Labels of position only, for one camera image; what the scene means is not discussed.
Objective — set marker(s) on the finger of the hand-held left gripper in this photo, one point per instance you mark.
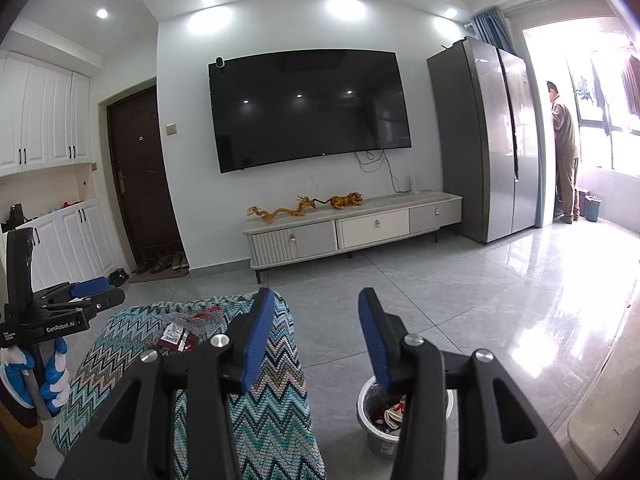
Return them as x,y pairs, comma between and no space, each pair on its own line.
90,287
107,299

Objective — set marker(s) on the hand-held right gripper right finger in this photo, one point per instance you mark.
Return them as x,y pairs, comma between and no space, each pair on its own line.
370,335

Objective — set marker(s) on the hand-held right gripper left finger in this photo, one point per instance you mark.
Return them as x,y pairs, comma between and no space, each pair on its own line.
260,335

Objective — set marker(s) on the clear plastic wrapper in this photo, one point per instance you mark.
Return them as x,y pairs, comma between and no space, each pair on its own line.
177,317

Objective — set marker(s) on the grey trash bin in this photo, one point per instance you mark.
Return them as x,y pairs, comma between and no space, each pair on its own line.
372,435

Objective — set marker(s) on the person's left forearm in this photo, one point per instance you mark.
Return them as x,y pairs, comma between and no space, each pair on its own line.
15,415

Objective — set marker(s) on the person's left hand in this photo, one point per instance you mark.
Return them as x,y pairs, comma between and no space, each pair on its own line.
12,380

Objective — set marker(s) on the black shoes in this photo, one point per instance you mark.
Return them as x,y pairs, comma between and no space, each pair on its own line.
118,276

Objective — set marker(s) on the brown doormat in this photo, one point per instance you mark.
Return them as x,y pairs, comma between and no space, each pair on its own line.
150,277

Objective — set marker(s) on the dark brown shoe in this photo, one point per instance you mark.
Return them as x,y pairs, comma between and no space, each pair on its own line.
144,265

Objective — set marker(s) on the brown sandal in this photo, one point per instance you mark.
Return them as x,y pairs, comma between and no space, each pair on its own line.
161,264

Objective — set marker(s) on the zigzag patterned covered table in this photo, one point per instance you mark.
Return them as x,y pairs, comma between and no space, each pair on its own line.
270,410

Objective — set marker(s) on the tan sandal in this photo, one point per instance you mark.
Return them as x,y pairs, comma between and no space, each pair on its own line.
180,260

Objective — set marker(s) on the black bag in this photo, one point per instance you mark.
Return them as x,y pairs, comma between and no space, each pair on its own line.
16,216

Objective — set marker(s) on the cream television cabinet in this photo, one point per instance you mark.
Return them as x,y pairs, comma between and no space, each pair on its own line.
350,232

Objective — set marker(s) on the dark brown entrance door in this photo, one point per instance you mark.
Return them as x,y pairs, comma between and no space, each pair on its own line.
142,180

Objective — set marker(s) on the golden dragon figurine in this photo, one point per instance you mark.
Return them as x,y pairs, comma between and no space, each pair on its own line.
280,211

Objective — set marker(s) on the golden tiger figurine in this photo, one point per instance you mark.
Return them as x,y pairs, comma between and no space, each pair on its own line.
345,201

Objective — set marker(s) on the white power strip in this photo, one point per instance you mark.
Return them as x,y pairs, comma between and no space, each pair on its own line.
413,185

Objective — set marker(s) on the grey double-door fridge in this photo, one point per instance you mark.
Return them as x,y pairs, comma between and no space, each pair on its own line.
485,145

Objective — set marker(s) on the purple bin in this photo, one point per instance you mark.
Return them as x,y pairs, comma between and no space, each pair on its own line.
584,202

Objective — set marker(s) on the blue bin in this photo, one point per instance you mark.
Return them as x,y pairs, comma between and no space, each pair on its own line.
592,210

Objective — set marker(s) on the cream furniture piece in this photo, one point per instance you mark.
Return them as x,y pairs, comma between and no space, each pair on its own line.
615,430

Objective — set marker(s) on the balcony window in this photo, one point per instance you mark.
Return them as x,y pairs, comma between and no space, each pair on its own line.
620,150

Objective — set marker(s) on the blue curtain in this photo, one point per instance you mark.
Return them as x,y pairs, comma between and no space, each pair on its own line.
492,30

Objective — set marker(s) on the dark hanging garment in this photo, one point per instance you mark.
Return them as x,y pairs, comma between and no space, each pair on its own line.
602,90

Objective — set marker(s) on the maroon hanging garment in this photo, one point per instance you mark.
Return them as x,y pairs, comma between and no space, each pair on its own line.
631,85

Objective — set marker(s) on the beige wall switch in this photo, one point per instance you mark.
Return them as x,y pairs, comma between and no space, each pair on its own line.
171,128

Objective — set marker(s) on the white wall cabinets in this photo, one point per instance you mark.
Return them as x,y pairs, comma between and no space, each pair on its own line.
40,115

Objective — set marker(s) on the black wall television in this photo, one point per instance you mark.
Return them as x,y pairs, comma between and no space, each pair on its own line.
310,110

